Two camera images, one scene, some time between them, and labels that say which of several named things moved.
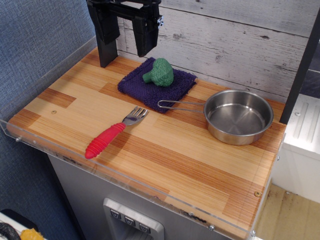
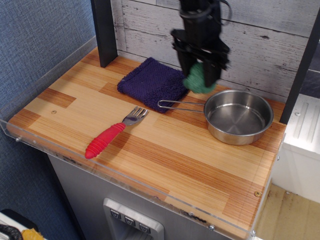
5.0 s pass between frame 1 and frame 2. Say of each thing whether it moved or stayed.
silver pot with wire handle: stayed
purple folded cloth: stayed
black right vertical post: stayed
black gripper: moved
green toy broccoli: moved
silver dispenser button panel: stayed
